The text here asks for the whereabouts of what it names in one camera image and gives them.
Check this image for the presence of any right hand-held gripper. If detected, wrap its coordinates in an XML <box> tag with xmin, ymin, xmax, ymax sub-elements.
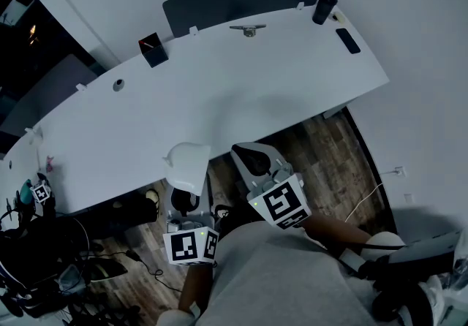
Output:
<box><xmin>230</xmin><ymin>143</ymin><xmax>312</xmax><ymax>230</ymax></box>

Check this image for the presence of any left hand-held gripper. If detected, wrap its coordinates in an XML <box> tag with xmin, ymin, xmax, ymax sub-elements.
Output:
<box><xmin>162</xmin><ymin>173</ymin><xmax>220</xmax><ymax>266</ymax></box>

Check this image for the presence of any white rounded object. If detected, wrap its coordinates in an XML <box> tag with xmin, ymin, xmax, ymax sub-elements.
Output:
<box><xmin>162</xmin><ymin>141</ymin><xmax>212</xmax><ymax>197</ymax></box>

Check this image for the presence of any person's left forearm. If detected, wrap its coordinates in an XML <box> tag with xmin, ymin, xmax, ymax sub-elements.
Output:
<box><xmin>178</xmin><ymin>262</ymin><xmax>215</xmax><ymax>315</ymax></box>

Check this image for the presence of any person's right forearm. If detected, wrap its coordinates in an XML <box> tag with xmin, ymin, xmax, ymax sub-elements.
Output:
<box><xmin>302</xmin><ymin>212</ymin><xmax>373</xmax><ymax>258</ymax></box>

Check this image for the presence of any beige shoe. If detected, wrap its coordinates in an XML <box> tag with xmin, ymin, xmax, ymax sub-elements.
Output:
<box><xmin>145</xmin><ymin>188</ymin><xmax>161</xmax><ymax>209</ymax></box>

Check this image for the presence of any person's grey shirt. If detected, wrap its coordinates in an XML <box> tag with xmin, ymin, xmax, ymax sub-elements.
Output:
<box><xmin>195</xmin><ymin>220</ymin><xmax>380</xmax><ymax>326</ymax></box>

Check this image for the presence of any black square pen holder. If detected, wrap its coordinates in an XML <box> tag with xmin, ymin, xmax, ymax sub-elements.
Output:
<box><xmin>137</xmin><ymin>31</ymin><xmax>170</xmax><ymax>69</ymax></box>

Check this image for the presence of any black phone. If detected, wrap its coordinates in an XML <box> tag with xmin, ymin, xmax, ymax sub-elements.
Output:
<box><xmin>335</xmin><ymin>27</ymin><xmax>362</xmax><ymax>55</ymax></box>

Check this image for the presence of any black equipment pile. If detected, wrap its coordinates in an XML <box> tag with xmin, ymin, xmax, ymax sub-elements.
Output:
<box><xmin>0</xmin><ymin>189</ymin><xmax>129</xmax><ymax>322</ymax></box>

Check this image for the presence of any dark grey desk partition panel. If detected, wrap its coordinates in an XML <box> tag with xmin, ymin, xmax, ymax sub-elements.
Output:
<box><xmin>162</xmin><ymin>0</ymin><xmax>328</xmax><ymax>39</ymax></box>

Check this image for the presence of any spare hand-held gripper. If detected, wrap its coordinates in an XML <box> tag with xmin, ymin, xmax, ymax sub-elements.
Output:
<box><xmin>29</xmin><ymin>172</ymin><xmax>52</xmax><ymax>205</ymax></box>

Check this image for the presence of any black shaker bottle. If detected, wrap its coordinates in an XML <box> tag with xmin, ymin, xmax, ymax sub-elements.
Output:
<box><xmin>312</xmin><ymin>0</ymin><xmax>340</xmax><ymax>26</ymax></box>

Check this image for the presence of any grey chair armrest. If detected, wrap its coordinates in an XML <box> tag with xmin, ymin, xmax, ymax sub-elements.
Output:
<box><xmin>365</xmin><ymin>230</ymin><xmax>464</xmax><ymax>281</ymax></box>

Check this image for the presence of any light grey desk partition panel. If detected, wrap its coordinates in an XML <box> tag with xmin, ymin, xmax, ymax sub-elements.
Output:
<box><xmin>0</xmin><ymin>53</ymin><xmax>98</xmax><ymax>138</ymax></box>

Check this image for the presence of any dark window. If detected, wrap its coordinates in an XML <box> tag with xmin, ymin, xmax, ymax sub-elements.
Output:
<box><xmin>0</xmin><ymin>0</ymin><xmax>122</xmax><ymax>129</ymax></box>

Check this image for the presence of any black floor cable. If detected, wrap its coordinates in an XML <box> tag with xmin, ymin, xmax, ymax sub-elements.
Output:
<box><xmin>91</xmin><ymin>249</ymin><xmax>184</xmax><ymax>293</ymax></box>

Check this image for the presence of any white power cable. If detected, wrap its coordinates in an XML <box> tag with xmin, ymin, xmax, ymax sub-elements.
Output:
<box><xmin>344</xmin><ymin>170</ymin><xmax>400</xmax><ymax>224</ymax></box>

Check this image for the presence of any metal clamp bracket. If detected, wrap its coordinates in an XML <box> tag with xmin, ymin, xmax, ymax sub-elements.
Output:
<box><xmin>229</xmin><ymin>23</ymin><xmax>268</xmax><ymax>38</ymax></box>

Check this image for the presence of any teal tool handle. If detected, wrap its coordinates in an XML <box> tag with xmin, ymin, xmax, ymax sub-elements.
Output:
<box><xmin>19</xmin><ymin>178</ymin><xmax>34</xmax><ymax>205</ymax></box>

